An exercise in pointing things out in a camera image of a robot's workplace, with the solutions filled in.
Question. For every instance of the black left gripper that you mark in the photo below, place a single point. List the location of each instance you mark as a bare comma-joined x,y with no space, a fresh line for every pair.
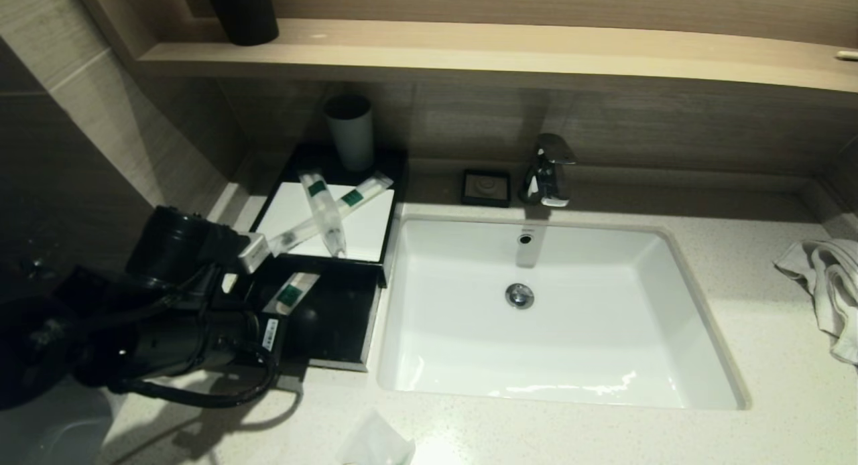
251,341

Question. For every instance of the black tray with toiletry packets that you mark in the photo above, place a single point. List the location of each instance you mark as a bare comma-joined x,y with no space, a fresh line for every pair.
335,324

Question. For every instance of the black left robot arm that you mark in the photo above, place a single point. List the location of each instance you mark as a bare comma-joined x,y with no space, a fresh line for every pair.
167,344

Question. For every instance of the black amenity drawer box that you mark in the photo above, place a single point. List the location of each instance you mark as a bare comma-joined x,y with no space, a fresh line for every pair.
389,160

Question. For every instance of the flat white packet green label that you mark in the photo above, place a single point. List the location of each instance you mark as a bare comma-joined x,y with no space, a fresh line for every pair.
290,295

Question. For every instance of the clear toothbrush packet green label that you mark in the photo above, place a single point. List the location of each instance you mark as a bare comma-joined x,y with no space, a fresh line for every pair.
324,210
362,191

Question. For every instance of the crumpled white plastic wrapper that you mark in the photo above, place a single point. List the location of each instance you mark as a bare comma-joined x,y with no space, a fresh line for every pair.
375,441

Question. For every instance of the grey cup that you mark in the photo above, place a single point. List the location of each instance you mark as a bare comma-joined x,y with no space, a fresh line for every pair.
350,139

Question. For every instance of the chrome drain stopper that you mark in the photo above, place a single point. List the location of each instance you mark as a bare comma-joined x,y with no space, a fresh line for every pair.
519,296

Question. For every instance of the black square soap dish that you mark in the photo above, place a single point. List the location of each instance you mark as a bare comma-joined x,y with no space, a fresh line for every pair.
486,188

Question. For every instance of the white ceramic sink basin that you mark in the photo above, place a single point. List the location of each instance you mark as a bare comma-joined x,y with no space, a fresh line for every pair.
570,344

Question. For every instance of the black cylinder container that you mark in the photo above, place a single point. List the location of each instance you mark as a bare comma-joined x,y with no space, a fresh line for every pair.
242,13

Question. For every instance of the chrome faucet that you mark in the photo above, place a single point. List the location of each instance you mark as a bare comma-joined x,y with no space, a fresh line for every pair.
546,177

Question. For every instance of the light wooden shelf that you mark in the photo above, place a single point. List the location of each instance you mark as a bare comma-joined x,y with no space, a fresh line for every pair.
536,51

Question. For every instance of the white towel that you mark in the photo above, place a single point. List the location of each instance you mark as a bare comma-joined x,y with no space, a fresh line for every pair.
831,284

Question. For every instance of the small white shelf item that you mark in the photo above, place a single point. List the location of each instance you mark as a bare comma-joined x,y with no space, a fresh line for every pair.
846,55

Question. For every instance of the chrome wall valve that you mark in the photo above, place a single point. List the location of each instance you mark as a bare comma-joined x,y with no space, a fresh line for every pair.
33,271

